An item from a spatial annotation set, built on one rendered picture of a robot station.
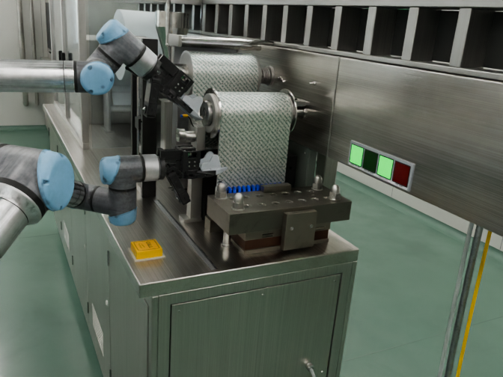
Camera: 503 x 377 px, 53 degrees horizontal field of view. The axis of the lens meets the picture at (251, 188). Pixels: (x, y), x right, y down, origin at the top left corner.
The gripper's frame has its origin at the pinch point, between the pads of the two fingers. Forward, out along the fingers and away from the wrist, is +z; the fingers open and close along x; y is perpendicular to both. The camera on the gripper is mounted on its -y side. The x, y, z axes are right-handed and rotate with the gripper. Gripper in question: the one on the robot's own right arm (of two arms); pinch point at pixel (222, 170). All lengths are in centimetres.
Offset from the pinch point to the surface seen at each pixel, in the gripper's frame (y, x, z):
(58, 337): -109, 91, -41
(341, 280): -28.7, -25.8, 29.3
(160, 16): 42, 75, 2
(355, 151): 10.4, -23.6, 29.6
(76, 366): -109, 67, -36
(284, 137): 9.4, -0.2, 20.2
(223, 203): -6.0, -11.9, -4.6
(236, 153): 4.9, -0.3, 3.9
